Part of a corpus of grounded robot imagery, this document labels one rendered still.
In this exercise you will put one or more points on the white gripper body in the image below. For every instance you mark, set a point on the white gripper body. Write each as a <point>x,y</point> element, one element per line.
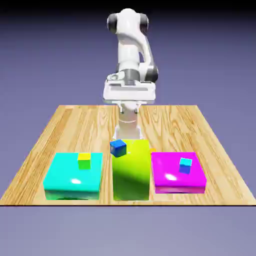
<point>129,94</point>

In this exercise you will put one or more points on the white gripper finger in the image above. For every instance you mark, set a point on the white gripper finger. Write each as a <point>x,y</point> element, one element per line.
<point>121,108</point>
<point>136,108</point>

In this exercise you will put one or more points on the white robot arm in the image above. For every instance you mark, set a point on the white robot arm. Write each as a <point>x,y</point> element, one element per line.
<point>130,40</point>

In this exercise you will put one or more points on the small blue cube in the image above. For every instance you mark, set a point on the small blue cube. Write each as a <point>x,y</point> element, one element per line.
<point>118,148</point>

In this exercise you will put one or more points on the small orange cube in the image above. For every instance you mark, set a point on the small orange cube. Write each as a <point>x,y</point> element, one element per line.
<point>153,150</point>

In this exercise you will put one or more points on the small yellow cube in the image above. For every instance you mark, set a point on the small yellow cube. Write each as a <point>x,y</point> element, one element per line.
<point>84,161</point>

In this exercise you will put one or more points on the small cyan cube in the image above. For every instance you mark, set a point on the small cyan cube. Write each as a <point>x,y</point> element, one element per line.
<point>185,165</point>

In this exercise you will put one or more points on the large yellow-green box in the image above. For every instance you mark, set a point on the large yellow-green box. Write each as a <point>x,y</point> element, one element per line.
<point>131,172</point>

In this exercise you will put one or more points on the large magenta box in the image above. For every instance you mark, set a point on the large magenta box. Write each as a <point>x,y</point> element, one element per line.
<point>170,180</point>

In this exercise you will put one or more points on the large cyan box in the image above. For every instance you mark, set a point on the large cyan box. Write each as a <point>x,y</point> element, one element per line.
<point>66,176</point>

